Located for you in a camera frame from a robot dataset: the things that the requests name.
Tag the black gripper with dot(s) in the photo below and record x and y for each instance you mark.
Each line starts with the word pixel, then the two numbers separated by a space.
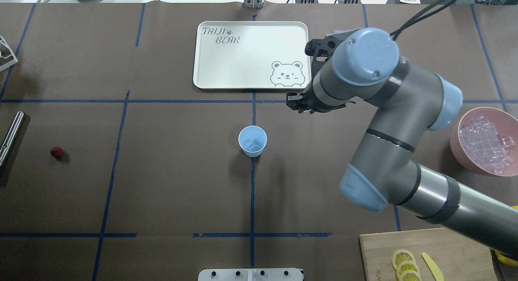
pixel 315 105

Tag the red strawberry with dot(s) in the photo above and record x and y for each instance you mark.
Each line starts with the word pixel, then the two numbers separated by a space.
pixel 57 152

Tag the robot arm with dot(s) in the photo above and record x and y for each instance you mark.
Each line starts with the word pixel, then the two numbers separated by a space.
pixel 366 63

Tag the light blue plastic cup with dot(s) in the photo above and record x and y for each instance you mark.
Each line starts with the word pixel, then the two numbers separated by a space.
pixel 252 140

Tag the pile of clear ice cubes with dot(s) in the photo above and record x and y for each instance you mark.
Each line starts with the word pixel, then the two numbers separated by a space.
pixel 487 148

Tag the white cup rack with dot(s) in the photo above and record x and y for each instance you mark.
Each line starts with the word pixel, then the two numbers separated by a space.
pixel 7 55

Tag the cream bear tray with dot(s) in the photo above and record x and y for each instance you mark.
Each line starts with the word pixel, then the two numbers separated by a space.
pixel 231 55

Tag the lemon slice top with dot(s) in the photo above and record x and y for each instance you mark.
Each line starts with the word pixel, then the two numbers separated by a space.
pixel 400 256

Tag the lemon slice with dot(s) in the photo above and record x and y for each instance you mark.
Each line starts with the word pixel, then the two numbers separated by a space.
pixel 405 267
pixel 400 256
pixel 410 275

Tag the pink bowl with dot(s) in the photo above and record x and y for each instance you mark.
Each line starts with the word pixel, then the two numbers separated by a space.
pixel 505 122

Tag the yellow plastic knife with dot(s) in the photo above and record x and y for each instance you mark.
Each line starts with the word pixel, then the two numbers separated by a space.
pixel 433 267

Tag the bamboo cutting board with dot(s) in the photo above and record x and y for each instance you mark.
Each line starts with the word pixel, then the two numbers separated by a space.
pixel 458 257

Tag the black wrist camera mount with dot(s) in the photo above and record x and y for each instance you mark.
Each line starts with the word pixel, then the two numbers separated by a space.
pixel 325 47

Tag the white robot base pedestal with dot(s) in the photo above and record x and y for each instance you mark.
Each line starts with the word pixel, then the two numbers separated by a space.
pixel 252 274

